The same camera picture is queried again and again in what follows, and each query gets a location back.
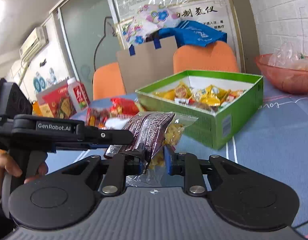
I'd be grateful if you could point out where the orange green snack packet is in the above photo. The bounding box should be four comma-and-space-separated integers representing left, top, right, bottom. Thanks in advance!
222, 89, 245, 106

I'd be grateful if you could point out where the blue tablecloth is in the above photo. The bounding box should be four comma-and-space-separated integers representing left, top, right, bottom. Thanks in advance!
43, 77, 308, 235

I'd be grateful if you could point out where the red crinkled snack bag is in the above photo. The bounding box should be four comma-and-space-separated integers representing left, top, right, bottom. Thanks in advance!
110, 98, 139, 116

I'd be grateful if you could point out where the white red chocolate ball packet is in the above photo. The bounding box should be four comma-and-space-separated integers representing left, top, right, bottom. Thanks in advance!
174, 98, 194, 105

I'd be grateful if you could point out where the brown nut snack bag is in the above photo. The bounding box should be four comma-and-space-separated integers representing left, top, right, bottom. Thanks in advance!
105, 117, 130, 129

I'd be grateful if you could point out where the brown paper bag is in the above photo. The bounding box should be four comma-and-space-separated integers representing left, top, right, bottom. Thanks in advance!
116, 36, 178, 93

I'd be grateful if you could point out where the blue fabric bag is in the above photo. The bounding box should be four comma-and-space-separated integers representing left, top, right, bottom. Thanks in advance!
153, 20, 227, 48

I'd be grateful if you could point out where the red cracker box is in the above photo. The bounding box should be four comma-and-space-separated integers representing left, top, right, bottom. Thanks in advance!
36, 80, 76, 119

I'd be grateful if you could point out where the framed calligraphy poster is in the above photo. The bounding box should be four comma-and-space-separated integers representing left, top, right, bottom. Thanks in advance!
117, 0, 242, 61

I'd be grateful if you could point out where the red dates snack bag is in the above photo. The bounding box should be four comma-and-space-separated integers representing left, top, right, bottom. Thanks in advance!
85, 108, 110, 129

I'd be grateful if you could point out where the green cardboard box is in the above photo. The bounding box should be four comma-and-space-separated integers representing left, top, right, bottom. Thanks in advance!
136, 70, 264, 150

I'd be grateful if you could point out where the floral cloth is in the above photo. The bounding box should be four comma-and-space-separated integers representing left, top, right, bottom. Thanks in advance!
122, 4, 181, 47

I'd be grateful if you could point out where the left orange chair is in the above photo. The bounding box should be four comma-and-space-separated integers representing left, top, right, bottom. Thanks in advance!
93, 62, 126, 100

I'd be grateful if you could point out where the yellow transparent snack bag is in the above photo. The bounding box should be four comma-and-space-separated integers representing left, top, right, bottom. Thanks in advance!
153, 89, 175, 101

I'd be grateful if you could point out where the pink plastic bowl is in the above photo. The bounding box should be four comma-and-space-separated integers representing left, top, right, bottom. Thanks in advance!
255, 54, 308, 94

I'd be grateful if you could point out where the orange chair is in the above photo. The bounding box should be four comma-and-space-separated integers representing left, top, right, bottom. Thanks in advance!
93, 62, 126, 100
173, 41, 240, 74

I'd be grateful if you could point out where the person's left hand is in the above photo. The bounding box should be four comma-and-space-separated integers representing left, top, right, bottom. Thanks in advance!
0, 151, 49, 198

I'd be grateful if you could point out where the clear drink bottle red label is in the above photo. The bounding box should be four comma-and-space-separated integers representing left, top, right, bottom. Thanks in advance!
67, 77, 89, 113

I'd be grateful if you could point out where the right orange chair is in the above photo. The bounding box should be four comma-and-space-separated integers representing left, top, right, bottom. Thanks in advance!
173, 41, 240, 74

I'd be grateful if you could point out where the yellow snack packet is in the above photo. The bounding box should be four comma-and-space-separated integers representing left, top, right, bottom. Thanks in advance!
192, 85, 231, 107

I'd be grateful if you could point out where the clear bag yellow pasta snack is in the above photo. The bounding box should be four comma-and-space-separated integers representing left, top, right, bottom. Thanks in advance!
103, 112, 199, 187

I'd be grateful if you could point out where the white air conditioner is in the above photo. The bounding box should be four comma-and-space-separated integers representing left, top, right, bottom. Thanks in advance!
19, 26, 48, 63

